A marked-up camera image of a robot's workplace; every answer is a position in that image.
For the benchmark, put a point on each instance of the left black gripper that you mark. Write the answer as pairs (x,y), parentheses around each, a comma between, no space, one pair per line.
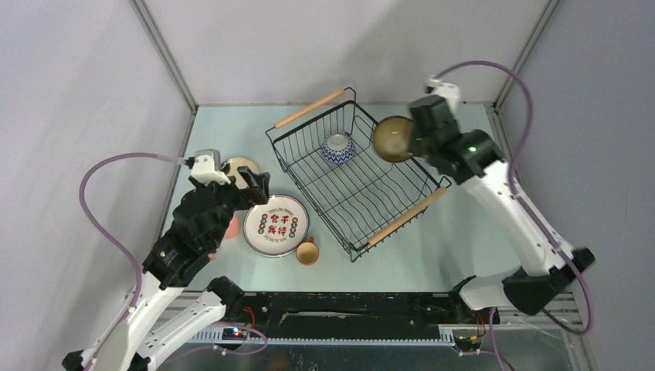
(256,193)

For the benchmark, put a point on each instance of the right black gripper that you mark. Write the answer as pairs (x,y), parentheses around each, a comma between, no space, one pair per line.
(415,149)

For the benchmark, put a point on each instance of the large pink cup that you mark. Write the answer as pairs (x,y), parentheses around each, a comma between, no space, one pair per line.
(233,228)

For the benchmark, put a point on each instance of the dark brown glazed bowl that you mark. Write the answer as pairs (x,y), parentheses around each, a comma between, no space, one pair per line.
(392,139)

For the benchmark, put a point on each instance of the cream plate with plum blossom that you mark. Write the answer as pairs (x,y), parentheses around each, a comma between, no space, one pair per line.
(231,166)

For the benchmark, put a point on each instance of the Just To Eat plate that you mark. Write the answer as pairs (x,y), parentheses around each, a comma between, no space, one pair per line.
(276,229)

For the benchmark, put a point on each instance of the blue white patterned cup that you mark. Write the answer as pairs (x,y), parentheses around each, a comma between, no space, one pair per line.
(338,149)

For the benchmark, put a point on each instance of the orange cup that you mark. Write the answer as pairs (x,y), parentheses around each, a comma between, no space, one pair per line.
(307,253)

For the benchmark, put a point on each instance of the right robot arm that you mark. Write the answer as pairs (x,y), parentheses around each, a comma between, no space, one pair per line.
(548,264)

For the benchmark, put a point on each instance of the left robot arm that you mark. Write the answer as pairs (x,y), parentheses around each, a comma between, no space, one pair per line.
(200,221)

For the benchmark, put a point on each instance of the left controller board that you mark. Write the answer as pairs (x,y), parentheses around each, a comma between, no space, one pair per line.
(234,334)

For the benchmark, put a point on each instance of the controller board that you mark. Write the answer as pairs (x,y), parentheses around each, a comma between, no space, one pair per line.
(470,344)
(234,334)

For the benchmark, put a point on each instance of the right controller board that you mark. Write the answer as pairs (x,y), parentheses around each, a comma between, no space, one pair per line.
(470,344)

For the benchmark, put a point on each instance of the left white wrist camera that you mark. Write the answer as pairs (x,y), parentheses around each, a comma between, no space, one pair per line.
(205,167)

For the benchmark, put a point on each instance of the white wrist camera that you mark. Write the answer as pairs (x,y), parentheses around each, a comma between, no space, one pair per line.
(205,167)
(448,91)

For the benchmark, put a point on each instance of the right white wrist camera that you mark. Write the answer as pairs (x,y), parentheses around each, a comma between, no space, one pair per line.
(448,91)

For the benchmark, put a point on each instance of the right wooden rack handle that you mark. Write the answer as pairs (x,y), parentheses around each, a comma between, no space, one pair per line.
(406,217)

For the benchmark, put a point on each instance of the wooden rack handle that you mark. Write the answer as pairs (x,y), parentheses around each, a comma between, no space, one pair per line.
(406,217)
(308,109)

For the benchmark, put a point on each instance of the left wooden rack handle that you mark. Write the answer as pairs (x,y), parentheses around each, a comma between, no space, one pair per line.
(308,109)

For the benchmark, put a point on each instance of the black wire dish rack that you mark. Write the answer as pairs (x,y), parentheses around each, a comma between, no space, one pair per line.
(358,198)

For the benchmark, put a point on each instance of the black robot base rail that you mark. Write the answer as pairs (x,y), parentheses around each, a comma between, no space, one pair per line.
(353,316)

